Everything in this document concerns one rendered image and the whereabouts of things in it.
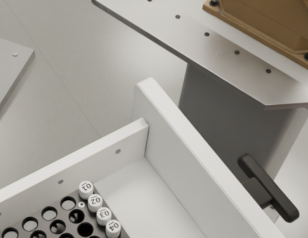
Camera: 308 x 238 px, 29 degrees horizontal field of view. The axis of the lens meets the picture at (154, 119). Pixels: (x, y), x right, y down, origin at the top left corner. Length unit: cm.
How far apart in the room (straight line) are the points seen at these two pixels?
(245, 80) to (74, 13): 117
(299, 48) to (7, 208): 46
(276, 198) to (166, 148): 11
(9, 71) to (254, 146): 89
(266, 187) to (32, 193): 21
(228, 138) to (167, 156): 50
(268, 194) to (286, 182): 110
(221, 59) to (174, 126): 30
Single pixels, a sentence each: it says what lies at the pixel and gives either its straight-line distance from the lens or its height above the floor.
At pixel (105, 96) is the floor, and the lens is 170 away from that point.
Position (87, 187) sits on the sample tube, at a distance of 51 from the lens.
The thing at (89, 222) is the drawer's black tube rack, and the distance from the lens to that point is 51.
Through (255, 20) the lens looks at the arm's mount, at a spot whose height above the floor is 79.
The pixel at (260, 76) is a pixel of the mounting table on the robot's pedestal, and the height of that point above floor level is 76.
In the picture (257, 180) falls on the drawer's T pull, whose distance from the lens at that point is 53.
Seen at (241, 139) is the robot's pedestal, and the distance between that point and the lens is 103.
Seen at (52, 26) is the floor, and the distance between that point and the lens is 187.
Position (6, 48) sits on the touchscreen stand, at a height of 3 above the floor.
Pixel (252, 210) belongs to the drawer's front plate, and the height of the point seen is 93.
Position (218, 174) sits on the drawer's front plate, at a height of 93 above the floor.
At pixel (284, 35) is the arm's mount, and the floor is 79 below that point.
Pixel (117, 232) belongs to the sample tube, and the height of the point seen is 91.
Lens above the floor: 136
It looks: 55 degrees down
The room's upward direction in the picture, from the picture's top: 9 degrees clockwise
